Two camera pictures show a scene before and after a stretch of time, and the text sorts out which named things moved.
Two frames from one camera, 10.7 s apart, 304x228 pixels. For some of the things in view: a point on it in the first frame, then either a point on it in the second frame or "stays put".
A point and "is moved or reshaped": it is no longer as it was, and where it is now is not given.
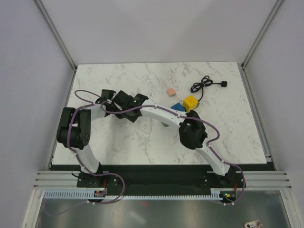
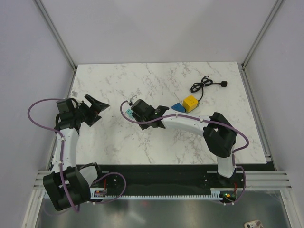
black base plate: x=160 y=179 stays put
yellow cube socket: x=190 y=103 stays put
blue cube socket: x=178 y=107 stays put
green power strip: x=165 y=125 is moved or reshaped
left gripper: x=119 y=116 to x=93 y=110
